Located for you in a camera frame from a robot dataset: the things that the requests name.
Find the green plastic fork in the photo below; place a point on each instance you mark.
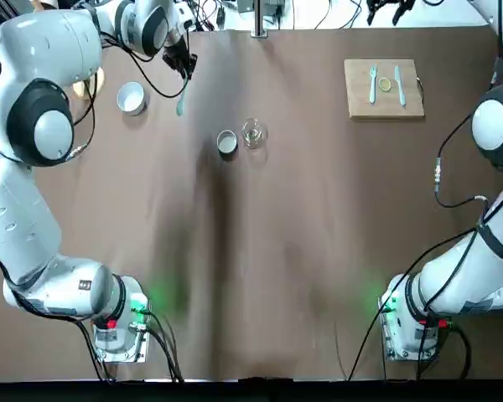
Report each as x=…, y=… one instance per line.
x=373, y=88

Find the green plastic spoon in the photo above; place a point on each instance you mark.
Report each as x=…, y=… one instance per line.
x=181, y=104

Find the transparent glass spice bottle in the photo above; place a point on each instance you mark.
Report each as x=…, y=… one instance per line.
x=255, y=134

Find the white bowl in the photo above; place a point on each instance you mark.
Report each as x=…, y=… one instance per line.
x=133, y=98

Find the wooden cup stand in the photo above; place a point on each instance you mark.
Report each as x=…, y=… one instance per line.
x=80, y=89

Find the aluminium frame post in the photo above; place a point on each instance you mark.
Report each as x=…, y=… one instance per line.
x=260, y=21

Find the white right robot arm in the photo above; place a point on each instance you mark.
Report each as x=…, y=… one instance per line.
x=494, y=125

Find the wooden cutting board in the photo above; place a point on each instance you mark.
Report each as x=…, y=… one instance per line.
x=385, y=109

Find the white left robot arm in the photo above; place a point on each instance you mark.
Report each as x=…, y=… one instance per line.
x=29, y=209

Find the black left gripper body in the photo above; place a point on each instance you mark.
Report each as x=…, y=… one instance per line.
x=177, y=53

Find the green plastic knife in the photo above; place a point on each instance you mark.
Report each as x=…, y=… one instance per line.
x=400, y=88

